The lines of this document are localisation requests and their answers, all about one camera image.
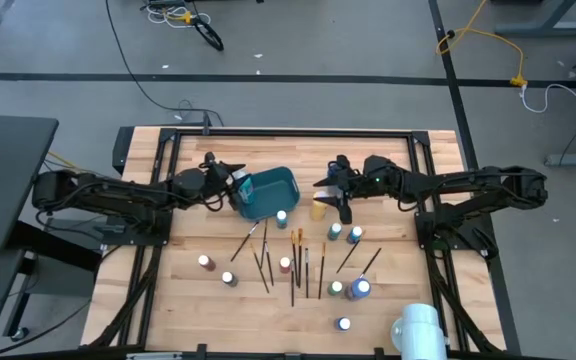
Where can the black paintbrush orange tip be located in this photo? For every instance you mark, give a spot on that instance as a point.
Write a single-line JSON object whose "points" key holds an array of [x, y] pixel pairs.
{"points": [[348, 257], [322, 270]]}

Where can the small black paint bottle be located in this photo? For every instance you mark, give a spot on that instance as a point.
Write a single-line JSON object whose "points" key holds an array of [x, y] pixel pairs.
{"points": [[229, 278]]}

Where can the small pink paint bottle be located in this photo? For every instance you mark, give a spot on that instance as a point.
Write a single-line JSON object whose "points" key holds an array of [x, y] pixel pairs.
{"points": [[285, 264]]}

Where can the grey desk foot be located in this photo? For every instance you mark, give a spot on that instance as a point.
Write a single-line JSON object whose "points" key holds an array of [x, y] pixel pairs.
{"points": [[575, 159], [543, 29]]}

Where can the white cylinder mount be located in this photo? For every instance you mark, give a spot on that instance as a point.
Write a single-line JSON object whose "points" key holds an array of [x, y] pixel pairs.
{"points": [[418, 332]]}

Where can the black desk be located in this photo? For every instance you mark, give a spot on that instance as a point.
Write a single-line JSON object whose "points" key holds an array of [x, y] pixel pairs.
{"points": [[3, 175]]}

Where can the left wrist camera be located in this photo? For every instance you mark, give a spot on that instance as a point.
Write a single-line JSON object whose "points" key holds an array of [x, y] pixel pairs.
{"points": [[210, 159]]}

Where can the plain black paintbrush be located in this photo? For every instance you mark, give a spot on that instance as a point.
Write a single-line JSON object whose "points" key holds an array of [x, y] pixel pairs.
{"points": [[292, 285]]}

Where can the small blue paint bottle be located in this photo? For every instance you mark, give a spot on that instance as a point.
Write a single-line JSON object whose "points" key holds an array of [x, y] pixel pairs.
{"points": [[343, 323], [354, 234]]}

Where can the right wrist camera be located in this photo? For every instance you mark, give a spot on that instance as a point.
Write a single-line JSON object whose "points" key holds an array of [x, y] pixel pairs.
{"points": [[339, 162]]}

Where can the thin brown paintbrush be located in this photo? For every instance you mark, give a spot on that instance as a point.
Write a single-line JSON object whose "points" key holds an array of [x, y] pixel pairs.
{"points": [[264, 243]]}

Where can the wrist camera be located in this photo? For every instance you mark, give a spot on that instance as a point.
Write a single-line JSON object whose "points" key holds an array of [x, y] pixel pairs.
{"points": [[210, 159], [339, 162]]}

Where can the black paintbrush silver ferrule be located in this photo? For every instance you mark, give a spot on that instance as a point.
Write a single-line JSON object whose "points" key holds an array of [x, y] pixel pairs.
{"points": [[306, 272], [371, 262], [269, 265], [244, 241]]}

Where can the small green paint bottle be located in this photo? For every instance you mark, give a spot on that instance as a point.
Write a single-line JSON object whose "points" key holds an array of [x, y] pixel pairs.
{"points": [[335, 287]]}

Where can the yellow plug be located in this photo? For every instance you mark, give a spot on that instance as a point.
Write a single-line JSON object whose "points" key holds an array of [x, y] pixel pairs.
{"points": [[184, 18]]}

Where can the small red paint bottle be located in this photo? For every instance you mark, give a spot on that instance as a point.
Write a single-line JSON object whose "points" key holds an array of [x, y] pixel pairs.
{"points": [[206, 262]]}

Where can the small teal paint bottle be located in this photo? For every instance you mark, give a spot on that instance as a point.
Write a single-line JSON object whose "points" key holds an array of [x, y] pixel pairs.
{"points": [[281, 218], [334, 230]]}

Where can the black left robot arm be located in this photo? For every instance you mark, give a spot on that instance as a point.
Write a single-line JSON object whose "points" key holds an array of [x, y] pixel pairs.
{"points": [[118, 192]]}

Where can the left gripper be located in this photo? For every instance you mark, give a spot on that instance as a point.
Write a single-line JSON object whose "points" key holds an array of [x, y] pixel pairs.
{"points": [[217, 185]]}

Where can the large violet-blue paint bottle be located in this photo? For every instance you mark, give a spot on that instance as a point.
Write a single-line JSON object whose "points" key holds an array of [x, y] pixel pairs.
{"points": [[358, 288]]}

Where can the black desk leg frame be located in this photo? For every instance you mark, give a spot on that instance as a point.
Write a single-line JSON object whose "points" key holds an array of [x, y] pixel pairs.
{"points": [[58, 248]]}

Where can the large teal paint bottle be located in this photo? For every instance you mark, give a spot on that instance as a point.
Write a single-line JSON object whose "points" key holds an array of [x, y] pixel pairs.
{"points": [[246, 191]]}

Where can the teal plastic bin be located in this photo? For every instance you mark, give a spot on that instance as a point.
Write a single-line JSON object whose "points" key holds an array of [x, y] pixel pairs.
{"points": [[273, 192]]}

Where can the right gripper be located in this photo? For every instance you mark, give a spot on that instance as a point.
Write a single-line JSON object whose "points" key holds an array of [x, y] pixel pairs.
{"points": [[354, 182]]}

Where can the large yellow paint bottle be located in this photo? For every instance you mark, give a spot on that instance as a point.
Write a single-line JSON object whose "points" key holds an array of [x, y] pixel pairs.
{"points": [[319, 210]]}

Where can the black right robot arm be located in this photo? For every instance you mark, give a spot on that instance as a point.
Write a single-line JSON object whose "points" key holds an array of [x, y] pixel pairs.
{"points": [[468, 182]]}

